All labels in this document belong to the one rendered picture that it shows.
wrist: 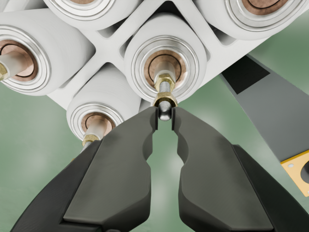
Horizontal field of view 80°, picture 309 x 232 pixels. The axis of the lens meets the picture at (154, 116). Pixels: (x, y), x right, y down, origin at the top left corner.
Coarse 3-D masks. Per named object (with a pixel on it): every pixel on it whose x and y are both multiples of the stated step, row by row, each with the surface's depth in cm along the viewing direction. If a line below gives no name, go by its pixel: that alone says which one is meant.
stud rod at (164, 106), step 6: (162, 84) 17; (168, 84) 17; (162, 90) 16; (168, 90) 16; (162, 102) 14; (168, 102) 14; (162, 108) 13; (168, 108) 13; (162, 114) 13; (168, 114) 13; (162, 120) 13; (168, 120) 13
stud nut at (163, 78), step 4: (160, 76) 17; (164, 76) 17; (168, 76) 17; (156, 80) 18; (160, 80) 17; (164, 80) 17; (168, 80) 17; (172, 80) 17; (156, 84) 17; (172, 84) 17; (156, 88) 17; (172, 88) 17
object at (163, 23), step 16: (160, 16) 26; (176, 16) 28; (144, 32) 19; (160, 32) 19; (176, 32) 19; (192, 32) 19; (128, 48) 20; (128, 64) 21; (128, 80) 22; (144, 96) 23
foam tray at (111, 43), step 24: (24, 0) 24; (144, 0) 23; (168, 0) 32; (120, 24) 35; (192, 24) 25; (96, 48) 27; (120, 48) 28; (216, 48) 26; (240, 48) 26; (96, 72) 40; (216, 72) 28; (48, 96) 32; (72, 96) 31
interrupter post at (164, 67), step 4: (160, 64) 20; (164, 64) 19; (168, 64) 19; (156, 68) 20; (160, 68) 18; (164, 68) 18; (168, 68) 18; (172, 68) 19; (156, 72) 18; (160, 72) 18; (164, 72) 18; (168, 72) 18; (172, 72) 18; (156, 76) 18; (172, 76) 18
